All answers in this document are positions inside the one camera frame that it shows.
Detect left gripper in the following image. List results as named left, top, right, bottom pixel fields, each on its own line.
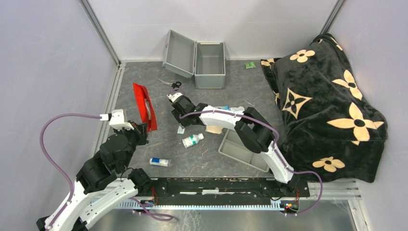
left=114, top=118, right=150, bottom=170

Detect small teal strip packet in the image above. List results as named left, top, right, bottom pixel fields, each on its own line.
left=177, top=126, right=185, bottom=134

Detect red first aid pouch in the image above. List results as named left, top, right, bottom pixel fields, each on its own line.
left=132, top=83, right=158, bottom=132

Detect grey metal case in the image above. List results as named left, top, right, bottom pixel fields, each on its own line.
left=162, top=30, right=226, bottom=89

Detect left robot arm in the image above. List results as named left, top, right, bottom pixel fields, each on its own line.
left=36, top=121, right=152, bottom=231

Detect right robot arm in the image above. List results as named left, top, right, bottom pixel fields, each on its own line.
left=167, top=92, right=300, bottom=196

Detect blue white small box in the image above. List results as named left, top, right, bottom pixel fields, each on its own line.
left=149, top=157, right=170, bottom=167

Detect white green-label bottle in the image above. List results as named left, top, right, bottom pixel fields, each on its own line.
left=182, top=133, right=204, bottom=148

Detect blue cotton ball bag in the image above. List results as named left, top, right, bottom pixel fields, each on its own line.
left=215, top=106, right=229, bottom=110

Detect white gauze packet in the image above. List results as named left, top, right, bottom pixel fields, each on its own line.
left=229, top=106, right=245, bottom=112

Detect grey divider tray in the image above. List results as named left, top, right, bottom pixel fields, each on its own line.
left=218, top=129, right=270, bottom=173

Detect small green packet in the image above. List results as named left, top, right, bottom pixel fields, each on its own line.
left=244, top=62, right=256, bottom=69

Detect black floral blanket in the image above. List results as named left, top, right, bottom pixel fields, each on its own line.
left=260, top=33, right=388, bottom=183

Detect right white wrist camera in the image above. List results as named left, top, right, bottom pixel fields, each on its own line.
left=167, top=92, right=184, bottom=103

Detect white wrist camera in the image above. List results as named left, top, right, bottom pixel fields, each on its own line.
left=100, top=109, right=134, bottom=130
left=167, top=92, right=184, bottom=103

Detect black handled scissors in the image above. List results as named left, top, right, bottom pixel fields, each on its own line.
left=158, top=78, right=182, bottom=89

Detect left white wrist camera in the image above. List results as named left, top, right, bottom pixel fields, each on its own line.
left=100, top=109, right=134, bottom=130

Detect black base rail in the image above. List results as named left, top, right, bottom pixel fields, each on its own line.
left=137, top=178, right=310, bottom=206

